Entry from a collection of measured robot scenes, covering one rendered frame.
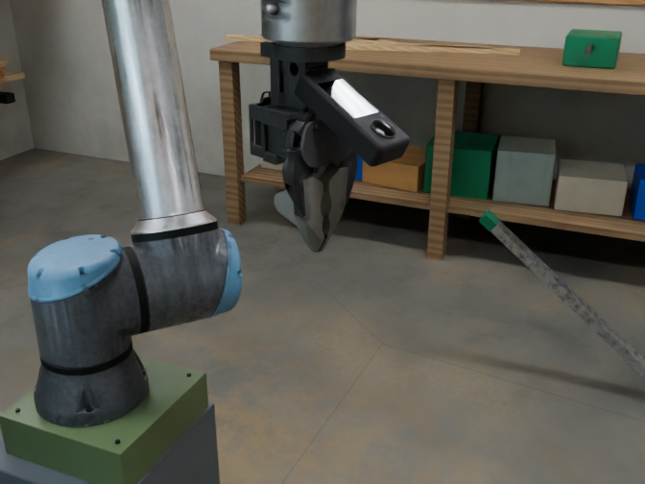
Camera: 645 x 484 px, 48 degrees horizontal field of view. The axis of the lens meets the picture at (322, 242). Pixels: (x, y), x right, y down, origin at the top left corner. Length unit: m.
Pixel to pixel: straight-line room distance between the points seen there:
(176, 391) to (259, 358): 1.24
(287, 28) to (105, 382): 0.75
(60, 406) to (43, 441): 0.07
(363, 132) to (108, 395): 0.75
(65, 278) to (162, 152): 0.26
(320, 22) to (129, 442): 0.78
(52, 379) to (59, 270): 0.20
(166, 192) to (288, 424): 1.17
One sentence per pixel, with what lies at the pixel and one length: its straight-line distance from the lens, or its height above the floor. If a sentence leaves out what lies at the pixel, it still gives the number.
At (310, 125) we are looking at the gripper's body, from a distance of 0.69.
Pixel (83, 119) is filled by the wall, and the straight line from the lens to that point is 4.85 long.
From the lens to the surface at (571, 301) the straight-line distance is 2.42.
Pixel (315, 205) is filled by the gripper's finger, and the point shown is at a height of 1.12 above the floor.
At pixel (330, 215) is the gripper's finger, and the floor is 1.11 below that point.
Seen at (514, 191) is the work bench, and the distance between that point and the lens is 3.26.
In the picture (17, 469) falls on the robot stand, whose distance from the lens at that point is 1.36.
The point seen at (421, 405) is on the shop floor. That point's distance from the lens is 2.34.
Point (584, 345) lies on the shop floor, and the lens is 2.77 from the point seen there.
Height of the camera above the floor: 1.39
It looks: 24 degrees down
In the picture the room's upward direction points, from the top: straight up
